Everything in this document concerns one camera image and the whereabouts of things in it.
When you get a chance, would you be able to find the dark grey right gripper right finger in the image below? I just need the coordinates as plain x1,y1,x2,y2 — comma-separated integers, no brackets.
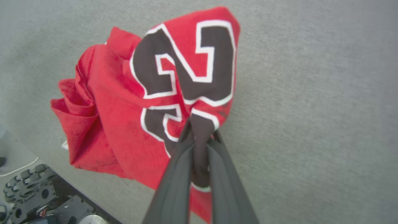
206,130,259,224

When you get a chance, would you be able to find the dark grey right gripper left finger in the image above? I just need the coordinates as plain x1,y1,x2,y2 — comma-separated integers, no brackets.
142,119,195,224

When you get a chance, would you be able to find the red jersey with black number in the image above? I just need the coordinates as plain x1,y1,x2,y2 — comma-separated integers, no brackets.
50,6,241,224

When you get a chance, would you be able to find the grey mecanum wheel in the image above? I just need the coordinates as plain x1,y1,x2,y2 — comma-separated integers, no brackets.
3,164,58,203

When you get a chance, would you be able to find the white floor cable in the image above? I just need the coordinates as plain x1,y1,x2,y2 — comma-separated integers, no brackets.
0,157,39,177

